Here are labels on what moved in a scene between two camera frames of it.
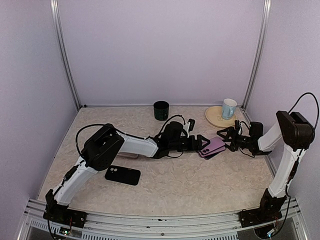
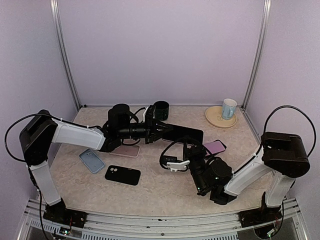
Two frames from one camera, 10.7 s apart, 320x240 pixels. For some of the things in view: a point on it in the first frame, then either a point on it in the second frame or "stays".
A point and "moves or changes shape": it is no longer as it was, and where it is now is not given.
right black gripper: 231,130 -> 196,150
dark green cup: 161,110 stays
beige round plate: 214,116 stays
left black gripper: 199,146 -> 153,134
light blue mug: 229,108 stays
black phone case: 123,174 stays
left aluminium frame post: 54,7 stays
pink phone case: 128,155 moves or changes shape
